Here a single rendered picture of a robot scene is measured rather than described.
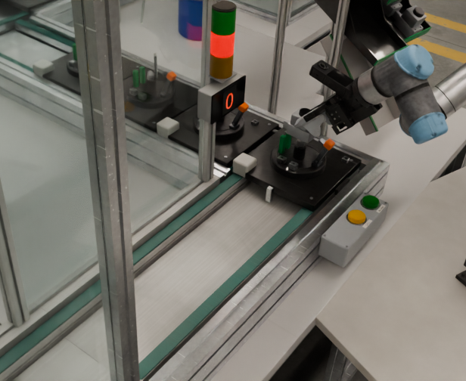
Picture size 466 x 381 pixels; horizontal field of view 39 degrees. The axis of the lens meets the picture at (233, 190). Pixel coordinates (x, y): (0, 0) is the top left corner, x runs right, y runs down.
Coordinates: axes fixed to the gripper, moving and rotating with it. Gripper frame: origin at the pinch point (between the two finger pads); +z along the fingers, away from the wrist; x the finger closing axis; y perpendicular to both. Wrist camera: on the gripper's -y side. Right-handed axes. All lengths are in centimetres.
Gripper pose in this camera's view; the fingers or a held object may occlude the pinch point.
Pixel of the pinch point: (302, 117)
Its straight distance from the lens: 161.7
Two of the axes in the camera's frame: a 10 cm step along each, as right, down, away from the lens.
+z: -5.8, 3.1, 7.6
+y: 5.6, 8.2, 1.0
